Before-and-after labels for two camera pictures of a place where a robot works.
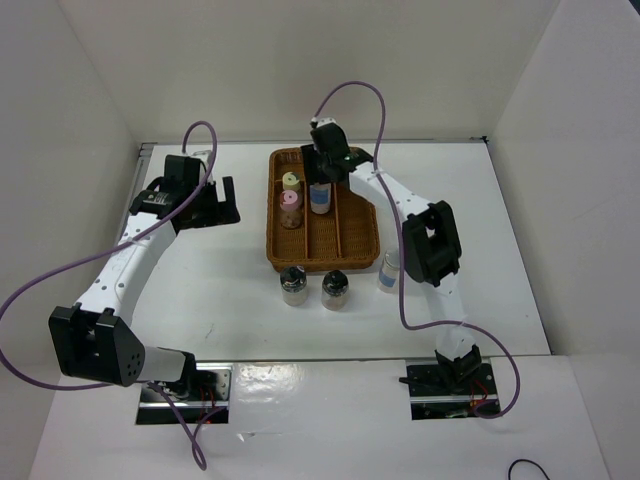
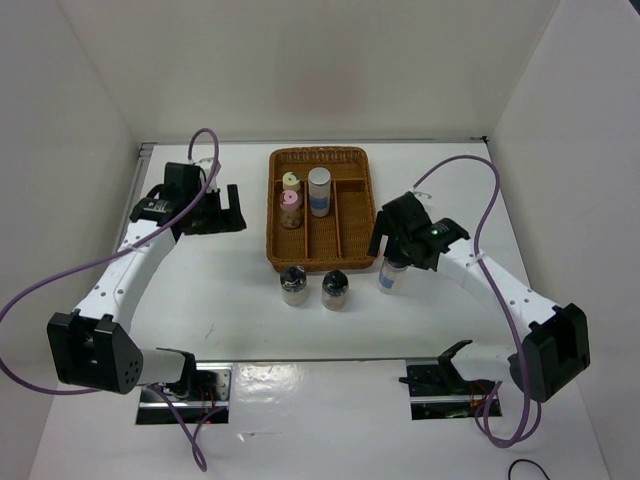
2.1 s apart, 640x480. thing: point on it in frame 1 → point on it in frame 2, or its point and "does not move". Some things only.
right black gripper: [310, 156] → [390, 249]
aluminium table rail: [145, 152] does not move
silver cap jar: [320, 197] does not move
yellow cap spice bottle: [290, 182] does not move
